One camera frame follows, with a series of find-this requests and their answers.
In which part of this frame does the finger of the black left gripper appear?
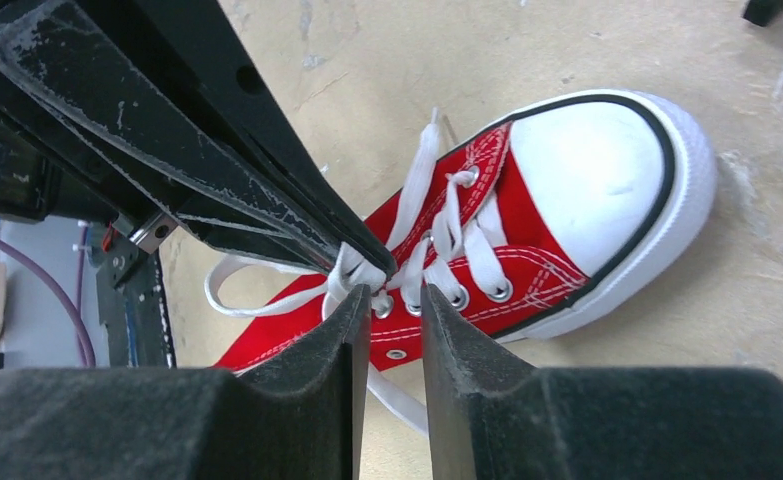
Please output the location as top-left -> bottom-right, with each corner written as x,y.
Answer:
81,1 -> 397,275

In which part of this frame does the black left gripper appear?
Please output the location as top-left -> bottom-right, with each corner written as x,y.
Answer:
0,1 -> 345,269

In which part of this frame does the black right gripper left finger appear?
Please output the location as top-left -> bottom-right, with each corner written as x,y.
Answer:
0,286 -> 370,479

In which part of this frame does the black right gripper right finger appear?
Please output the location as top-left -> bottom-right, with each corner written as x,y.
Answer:
421,286 -> 783,479

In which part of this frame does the white shoelace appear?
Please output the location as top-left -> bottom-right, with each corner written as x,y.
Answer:
204,109 -> 515,439

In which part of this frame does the red canvas sneaker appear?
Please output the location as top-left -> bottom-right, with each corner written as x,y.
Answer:
218,89 -> 717,372

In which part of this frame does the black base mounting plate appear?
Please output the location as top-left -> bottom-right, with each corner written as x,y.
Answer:
91,227 -> 177,368

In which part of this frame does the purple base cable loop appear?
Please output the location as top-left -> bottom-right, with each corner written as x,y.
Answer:
0,221 -> 97,369

